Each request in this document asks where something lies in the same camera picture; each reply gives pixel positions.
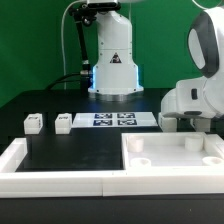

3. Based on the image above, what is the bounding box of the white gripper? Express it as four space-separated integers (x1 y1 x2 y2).
161 77 224 119

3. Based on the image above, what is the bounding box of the white square tabletop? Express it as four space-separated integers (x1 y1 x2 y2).
122 132 224 173

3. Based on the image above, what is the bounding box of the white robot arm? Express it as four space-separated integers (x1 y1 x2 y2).
87 0 224 118

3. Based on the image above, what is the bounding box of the white U-shaped obstacle fence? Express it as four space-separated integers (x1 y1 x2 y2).
0 138 224 198

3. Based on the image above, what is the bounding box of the white sheet with fiducial markers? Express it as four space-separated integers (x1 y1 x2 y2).
72 112 157 128

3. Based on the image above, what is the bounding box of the white cable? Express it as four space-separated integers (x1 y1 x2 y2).
60 0 88 90

